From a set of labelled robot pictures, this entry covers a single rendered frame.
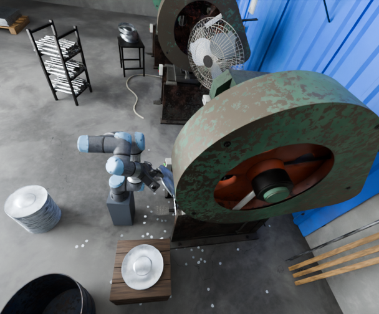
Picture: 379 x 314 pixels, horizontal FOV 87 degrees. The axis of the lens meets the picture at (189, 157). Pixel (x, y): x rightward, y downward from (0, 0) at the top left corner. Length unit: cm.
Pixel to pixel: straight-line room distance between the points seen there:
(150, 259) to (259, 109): 135
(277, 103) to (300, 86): 11
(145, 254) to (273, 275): 123
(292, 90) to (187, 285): 174
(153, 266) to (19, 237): 127
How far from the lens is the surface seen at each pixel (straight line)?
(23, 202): 210
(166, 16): 226
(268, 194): 86
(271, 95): 65
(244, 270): 219
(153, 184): 100
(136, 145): 129
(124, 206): 178
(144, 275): 165
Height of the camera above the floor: 198
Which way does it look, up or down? 48 degrees down
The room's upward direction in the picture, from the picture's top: 13 degrees clockwise
